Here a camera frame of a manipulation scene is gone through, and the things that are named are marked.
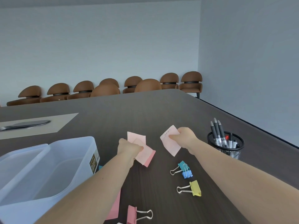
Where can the person's right hand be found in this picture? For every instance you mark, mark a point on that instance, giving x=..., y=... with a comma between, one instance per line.
x=186, y=138

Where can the person's left hand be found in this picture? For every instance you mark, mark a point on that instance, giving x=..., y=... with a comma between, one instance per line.
x=127, y=149

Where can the person's right thumb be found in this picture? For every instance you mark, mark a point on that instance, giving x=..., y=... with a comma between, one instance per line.
x=174, y=137

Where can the person's left fingers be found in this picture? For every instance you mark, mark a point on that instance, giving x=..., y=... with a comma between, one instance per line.
x=138, y=150

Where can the pink written sticky note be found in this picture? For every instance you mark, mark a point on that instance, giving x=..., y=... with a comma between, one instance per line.
x=169, y=143

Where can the pink sticky note pad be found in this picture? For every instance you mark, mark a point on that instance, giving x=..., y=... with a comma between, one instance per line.
x=146, y=155

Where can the person's right forearm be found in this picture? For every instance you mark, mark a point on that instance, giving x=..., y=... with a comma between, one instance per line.
x=238, y=181

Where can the person's left forearm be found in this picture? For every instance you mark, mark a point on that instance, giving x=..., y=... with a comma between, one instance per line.
x=93, y=191

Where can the teal binder clip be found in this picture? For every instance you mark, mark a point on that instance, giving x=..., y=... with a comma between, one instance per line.
x=181, y=166

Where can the blue binder clip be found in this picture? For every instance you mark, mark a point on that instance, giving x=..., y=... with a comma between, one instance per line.
x=187, y=173

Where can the grey black pen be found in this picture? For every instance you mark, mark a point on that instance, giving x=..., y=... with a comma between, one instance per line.
x=223, y=135
x=218, y=132
x=213, y=134

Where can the red capped marker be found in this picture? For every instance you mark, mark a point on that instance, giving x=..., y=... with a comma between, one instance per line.
x=226, y=138

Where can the yellow binder clip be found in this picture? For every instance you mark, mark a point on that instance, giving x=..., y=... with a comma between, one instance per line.
x=195, y=188

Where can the black marker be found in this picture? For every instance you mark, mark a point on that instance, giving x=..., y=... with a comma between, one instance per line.
x=230, y=139

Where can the row of brown chairs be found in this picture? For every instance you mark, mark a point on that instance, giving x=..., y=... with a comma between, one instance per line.
x=149, y=85

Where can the clear plastic storage box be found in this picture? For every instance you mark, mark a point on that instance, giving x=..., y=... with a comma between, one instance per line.
x=77, y=160

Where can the thin pink sticky pad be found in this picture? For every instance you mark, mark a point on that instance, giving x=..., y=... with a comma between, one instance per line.
x=114, y=208

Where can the black mesh pen holder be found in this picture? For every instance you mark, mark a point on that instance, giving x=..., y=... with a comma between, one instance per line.
x=236, y=151

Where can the pink binder clip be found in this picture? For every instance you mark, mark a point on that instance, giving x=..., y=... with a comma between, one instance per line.
x=132, y=214

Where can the beige table mat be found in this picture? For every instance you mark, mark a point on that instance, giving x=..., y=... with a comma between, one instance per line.
x=56, y=123

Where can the dark grey flat device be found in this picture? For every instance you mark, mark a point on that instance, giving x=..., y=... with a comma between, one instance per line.
x=25, y=124

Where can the clear plastic box lid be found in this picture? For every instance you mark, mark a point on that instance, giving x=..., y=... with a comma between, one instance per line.
x=21, y=160

